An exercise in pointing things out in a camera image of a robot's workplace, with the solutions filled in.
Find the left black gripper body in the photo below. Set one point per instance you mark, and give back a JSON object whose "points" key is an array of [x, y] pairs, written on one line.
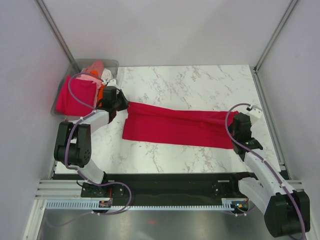
{"points": [[120, 104]]}

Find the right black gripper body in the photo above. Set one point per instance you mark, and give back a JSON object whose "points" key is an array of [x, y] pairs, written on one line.
{"points": [[232, 131]]}

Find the red t shirt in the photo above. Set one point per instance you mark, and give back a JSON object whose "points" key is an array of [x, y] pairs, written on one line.
{"points": [[148, 123]]}

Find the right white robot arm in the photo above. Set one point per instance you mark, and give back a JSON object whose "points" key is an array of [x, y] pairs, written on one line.
{"points": [[286, 211]]}

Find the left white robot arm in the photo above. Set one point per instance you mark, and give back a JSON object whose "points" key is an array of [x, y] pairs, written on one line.
{"points": [[73, 145]]}

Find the orange t shirt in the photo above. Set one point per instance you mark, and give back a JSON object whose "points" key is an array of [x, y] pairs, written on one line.
{"points": [[100, 86]]}

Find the light pink t shirt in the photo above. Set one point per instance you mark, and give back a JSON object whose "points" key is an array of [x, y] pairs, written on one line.
{"points": [[91, 79]]}

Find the white t shirt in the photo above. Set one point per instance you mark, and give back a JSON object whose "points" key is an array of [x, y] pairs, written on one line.
{"points": [[106, 75]]}

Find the salmon pink t shirt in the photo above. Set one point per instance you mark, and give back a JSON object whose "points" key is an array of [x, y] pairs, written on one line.
{"points": [[96, 68]]}

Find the clear plastic bin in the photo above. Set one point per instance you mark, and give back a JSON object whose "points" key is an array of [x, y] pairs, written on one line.
{"points": [[71, 92]]}

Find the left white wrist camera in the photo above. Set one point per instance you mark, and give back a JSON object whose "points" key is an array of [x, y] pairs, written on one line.
{"points": [[113, 83]]}

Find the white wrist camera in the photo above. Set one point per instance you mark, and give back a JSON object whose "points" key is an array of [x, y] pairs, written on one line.
{"points": [[113, 83], [255, 113]]}

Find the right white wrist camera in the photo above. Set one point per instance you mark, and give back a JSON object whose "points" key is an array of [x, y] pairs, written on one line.
{"points": [[255, 113]]}

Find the white slotted cable duct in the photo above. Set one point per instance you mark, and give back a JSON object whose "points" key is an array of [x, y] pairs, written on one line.
{"points": [[103, 205]]}

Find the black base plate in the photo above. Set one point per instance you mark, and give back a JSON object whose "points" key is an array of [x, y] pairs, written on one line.
{"points": [[161, 188]]}

